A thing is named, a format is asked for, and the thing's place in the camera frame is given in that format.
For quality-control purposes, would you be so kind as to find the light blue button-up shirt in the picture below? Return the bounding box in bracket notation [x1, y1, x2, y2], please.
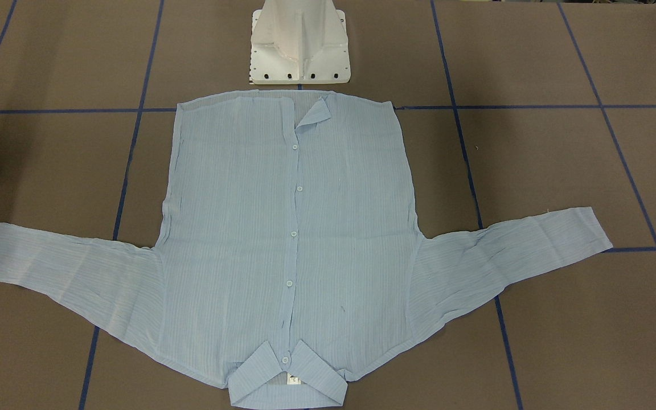
[0, 90, 612, 409]

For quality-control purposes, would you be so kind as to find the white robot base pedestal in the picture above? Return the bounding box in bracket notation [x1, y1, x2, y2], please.
[248, 1, 351, 85]

